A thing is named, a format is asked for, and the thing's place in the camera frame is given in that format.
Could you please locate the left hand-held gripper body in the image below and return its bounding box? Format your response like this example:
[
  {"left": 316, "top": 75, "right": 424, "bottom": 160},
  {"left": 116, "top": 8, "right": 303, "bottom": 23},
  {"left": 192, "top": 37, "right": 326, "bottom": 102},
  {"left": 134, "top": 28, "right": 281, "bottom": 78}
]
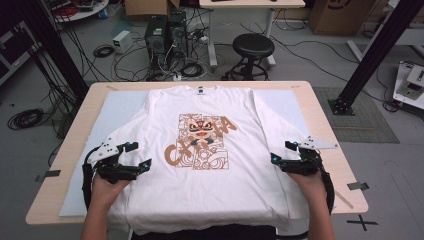
[{"left": 87, "top": 137, "right": 138, "bottom": 185}]

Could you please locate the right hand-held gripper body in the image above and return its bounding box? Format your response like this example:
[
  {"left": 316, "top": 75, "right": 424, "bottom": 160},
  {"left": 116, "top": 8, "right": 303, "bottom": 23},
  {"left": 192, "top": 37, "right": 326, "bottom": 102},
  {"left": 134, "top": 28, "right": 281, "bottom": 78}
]
[{"left": 282, "top": 135, "right": 339, "bottom": 176}]

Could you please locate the white printed long-sleeve shirt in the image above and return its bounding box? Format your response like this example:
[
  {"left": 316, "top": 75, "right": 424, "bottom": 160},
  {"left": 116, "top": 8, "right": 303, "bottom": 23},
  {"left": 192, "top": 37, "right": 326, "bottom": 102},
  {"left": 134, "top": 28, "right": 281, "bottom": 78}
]
[{"left": 108, "top": 84, "right": 316, "bottom": 236}]

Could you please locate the person's right hand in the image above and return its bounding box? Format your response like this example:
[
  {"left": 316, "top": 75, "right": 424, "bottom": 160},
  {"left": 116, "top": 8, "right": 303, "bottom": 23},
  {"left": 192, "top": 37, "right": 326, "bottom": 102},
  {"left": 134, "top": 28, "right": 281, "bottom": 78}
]
[{"left": 287, "top": 171, "right": 330, "bottom": 205}]

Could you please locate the person's left hand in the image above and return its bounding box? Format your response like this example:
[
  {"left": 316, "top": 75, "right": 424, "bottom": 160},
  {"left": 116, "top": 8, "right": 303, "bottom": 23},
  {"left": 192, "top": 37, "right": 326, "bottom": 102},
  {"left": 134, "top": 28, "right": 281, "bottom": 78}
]
[{"left": 89, "top": 174, "right": 132, "bottom": 209}]

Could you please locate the light blue foam mat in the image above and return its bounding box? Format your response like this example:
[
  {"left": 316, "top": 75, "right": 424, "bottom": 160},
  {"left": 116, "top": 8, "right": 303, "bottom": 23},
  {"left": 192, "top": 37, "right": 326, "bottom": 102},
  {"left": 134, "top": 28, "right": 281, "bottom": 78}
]
[{"left": 59, "top": 89, "right": 336, "bottom": 218}]

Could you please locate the thin wooden strip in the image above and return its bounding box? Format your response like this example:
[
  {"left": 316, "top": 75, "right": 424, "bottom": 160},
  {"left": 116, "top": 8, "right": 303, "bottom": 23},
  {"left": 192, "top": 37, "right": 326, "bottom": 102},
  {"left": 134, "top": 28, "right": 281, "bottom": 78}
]
[{"left": 334, "top": 189, "right": 354, "bottom": 210}]

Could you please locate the black tape piece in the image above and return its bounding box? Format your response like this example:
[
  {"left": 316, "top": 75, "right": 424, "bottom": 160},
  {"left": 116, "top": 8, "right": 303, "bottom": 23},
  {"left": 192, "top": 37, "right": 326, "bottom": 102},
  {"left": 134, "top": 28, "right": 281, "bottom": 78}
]
[
  {"left": 35, "top": 169, "right": 62, "bottom": 183},
  {"left": 346, "top": 181, "right": 370, "bottom": 192}
]

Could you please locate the grey floor mat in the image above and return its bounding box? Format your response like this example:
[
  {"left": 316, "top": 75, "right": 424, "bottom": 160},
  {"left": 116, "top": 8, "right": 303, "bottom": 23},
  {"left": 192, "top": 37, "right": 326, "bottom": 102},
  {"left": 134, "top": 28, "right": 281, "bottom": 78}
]
[{"left": 313, "top": 87, "right": 400, "bottom": 144}]

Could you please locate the black tape cross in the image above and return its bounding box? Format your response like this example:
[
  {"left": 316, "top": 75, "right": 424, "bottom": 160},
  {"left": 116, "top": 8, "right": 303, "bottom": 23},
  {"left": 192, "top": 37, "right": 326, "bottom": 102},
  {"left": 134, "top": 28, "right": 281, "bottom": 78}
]
[{"left": 346, "top": 214, "right": 379, "bottom": 232}]

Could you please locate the person's dark clothing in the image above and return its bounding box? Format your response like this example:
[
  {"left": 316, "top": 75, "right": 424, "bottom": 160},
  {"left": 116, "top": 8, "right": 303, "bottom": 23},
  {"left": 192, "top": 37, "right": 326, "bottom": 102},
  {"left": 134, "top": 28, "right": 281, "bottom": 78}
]
[{"left": 131, "top": 224, "right": 278, "bottom": 240}]

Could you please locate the small white power supply box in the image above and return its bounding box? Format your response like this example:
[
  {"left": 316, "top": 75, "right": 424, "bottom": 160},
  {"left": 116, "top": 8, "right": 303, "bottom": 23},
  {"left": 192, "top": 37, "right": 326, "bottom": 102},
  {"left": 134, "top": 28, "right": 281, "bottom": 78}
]
[{"left": 112, "top": 30, "right": 134, "bottom": 54}]

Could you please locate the black round stool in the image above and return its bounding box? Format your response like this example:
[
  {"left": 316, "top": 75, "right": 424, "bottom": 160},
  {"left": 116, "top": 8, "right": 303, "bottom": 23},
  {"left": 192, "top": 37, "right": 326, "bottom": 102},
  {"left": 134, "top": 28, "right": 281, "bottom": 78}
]
[{"left": 221, "top": 33, "right": 276, "bottom": 82}]

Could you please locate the black computer tower green light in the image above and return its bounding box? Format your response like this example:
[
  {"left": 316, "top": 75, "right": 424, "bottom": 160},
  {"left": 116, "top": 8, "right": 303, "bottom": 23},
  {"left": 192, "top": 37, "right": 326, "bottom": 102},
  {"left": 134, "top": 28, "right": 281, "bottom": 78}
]
[{"left": 144, "top": 16, "right": 169, "bottom": 56}]

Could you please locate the black computer tower with fan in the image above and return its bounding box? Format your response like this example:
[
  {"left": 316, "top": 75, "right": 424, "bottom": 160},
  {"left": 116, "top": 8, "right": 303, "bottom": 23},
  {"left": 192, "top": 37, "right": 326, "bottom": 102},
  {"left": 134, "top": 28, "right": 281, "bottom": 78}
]
[{"left": 167, "top": 11, "right": 189, "bottom": 59}]

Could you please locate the white flat device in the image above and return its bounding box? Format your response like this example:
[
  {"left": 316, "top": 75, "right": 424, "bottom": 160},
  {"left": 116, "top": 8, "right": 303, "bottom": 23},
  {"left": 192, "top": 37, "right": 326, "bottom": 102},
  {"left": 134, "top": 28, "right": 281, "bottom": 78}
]
[{"left": 393, "top": 61, "right": 424, "bottom": 111}]

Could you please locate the grey metal rack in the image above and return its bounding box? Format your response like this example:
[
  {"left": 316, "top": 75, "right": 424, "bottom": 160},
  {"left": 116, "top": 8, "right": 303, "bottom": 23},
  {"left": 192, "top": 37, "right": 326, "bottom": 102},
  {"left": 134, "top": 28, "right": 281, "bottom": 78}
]
[{"left": 0, "top": 21, "right": 43, "bottom": 86}]

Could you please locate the large printed cardboard box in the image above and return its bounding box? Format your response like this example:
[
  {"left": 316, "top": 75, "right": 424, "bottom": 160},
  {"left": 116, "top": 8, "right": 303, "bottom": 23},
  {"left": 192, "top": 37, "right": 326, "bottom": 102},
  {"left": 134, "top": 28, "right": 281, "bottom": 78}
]
[{"left": 308, "top": 0, "right": 376, "bottom": 36}]

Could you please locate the open cardboard box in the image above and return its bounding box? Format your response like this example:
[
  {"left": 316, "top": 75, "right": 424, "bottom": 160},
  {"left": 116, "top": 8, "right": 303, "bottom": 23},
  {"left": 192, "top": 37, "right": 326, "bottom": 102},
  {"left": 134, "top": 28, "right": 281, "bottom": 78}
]
[{"left": 124, "top": 0, "right": 181, "bottom": 22}]

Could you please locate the round white table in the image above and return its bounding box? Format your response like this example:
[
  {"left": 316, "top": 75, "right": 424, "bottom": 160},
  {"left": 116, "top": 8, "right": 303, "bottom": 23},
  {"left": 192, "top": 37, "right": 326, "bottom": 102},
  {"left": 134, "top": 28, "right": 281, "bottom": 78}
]
[{"left": 46, "top": 0, "right": 110, "bottom": 24}]

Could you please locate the white desk with wooden top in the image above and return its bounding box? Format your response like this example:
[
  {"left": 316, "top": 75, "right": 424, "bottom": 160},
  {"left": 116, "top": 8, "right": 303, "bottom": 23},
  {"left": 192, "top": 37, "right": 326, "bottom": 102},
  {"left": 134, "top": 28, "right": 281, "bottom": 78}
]
[{"left": 199, "top": 0, "right": 306, "bottom": 68}]

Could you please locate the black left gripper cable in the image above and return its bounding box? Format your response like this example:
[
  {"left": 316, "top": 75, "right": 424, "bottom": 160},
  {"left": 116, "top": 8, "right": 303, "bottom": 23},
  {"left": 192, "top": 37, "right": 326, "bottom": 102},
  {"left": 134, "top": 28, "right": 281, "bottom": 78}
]
[{"left": 81, "top": 146, "right": 101, "bottom": 212}]

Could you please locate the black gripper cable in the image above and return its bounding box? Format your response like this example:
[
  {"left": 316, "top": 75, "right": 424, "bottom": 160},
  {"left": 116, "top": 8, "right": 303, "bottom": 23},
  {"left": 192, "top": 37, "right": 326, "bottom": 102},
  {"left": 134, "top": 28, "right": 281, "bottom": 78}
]
[
  {"left": 318, "top": 151, "right": 335, "bottom": 214},
  {"left": 81, "top": 146, "right": 101, "bottom": 212}
]

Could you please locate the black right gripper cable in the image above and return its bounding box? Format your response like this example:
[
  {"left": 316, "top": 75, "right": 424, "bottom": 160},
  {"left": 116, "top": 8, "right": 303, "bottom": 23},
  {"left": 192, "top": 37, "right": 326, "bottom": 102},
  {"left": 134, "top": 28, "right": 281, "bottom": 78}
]
[{"left": 318, "top": 151, "right": 335, "bottom": 214}]

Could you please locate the coiled black cable by desk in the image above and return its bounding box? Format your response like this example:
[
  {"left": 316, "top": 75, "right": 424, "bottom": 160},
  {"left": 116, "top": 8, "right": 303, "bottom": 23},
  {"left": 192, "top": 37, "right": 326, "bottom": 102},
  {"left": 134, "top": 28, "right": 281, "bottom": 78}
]
[{"left": 180, "top": 62, "right": 204, "bottom": 78}]

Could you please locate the large coiled black cable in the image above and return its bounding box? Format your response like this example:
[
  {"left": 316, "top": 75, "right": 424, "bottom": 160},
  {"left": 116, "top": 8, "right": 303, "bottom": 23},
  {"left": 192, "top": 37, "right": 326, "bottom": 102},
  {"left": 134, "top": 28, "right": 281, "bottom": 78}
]
[{"left": 7, "top": 108, "right": 45, "bottom": 131}]

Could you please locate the small coiled black cable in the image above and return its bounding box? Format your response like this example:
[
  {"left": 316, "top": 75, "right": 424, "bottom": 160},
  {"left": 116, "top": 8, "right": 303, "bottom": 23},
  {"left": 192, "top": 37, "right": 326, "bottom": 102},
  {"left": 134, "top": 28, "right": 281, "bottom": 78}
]
[{"left": 93, "top": 44, "right": 115, "bottom": 58}]

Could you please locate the black metal frame post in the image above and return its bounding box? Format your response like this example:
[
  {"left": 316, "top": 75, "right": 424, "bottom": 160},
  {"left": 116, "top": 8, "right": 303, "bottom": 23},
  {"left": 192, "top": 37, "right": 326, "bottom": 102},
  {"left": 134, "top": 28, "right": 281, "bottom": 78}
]
[
  {"left": 328, "top": 0, "right": 424, "bottom": 116},
  {"left": 13, "top": 0, "right": 89, "bottom": 101}
]

